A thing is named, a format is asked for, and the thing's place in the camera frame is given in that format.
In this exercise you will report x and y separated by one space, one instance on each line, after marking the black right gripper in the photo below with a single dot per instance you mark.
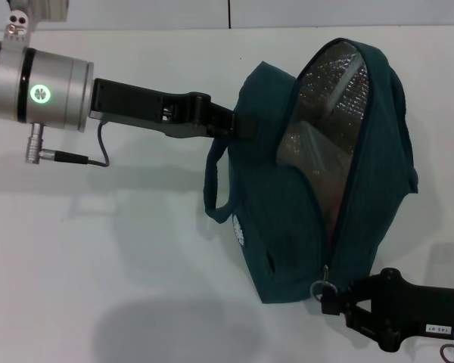
412 306

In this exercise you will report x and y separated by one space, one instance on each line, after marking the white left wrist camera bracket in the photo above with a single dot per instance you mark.
17 30

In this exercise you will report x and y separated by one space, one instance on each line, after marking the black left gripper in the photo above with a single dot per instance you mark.
136 109

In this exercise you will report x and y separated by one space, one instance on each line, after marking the dark teal insulated lunch bag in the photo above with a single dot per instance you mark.
378 189

